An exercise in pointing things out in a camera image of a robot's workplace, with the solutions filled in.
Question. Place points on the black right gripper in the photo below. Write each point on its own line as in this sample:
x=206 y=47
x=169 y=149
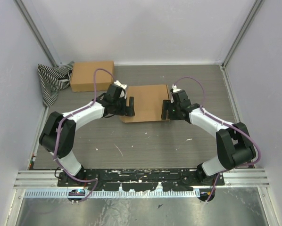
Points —
x=167 y=105

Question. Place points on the aluminium corner post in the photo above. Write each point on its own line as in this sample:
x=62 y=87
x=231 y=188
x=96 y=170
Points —
x=30 y=15
x=244 y=28

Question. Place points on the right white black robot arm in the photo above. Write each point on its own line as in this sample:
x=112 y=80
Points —
x=233 y=144

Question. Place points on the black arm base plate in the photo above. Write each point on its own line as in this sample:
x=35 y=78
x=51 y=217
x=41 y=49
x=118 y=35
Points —
x=138 y=180

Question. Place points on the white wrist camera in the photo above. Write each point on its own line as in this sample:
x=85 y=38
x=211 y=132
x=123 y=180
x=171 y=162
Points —
x=123 y=86
x=173 y=90

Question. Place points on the brown cardboard box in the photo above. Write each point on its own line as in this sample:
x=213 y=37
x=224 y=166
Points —
x=82 y=79

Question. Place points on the aluminium front rail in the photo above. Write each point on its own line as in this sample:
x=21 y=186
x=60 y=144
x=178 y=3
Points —
x=241 y=177

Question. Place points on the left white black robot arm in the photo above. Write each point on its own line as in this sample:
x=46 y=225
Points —
x=58 y=133

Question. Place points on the black white striped cloth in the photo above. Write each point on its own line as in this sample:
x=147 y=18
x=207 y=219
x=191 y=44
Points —
x=53 y=80

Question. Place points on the left aluminium corner post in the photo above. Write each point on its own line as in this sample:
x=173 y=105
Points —
x=30 y=15

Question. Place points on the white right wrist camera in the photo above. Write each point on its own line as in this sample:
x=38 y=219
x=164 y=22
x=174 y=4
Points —
x=173 y=90

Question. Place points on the right aluminium corner post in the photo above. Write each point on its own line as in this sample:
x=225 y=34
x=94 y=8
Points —
x=244 y=28

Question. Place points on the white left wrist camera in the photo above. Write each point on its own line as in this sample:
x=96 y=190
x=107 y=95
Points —
x=123 y=86

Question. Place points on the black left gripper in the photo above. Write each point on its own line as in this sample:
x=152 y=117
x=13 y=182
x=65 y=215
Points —
x=127 y=110

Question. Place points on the slotted grey cable duct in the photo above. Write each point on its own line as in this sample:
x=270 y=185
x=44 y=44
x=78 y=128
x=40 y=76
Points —
x=79 y=193

